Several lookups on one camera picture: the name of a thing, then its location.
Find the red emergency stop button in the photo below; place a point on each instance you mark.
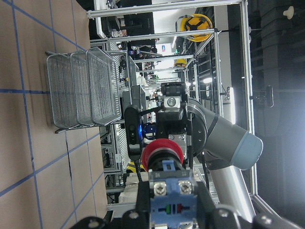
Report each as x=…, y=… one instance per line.
x=173, y=200

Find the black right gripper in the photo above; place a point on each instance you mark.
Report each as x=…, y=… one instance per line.
x=172, y=122

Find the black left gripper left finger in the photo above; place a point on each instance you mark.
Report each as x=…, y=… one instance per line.
x=143, y=197

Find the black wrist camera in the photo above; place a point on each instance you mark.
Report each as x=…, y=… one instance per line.
x=133, y=127

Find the silver wire mesh shelf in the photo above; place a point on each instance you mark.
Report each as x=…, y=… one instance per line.
x=83, y=88

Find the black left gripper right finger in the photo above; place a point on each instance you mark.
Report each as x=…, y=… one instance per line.
x=205, y=205

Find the yellow hard hat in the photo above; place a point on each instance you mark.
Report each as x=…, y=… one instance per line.
x=195, y=22

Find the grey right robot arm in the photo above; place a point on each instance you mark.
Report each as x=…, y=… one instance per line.
x=227, y=148

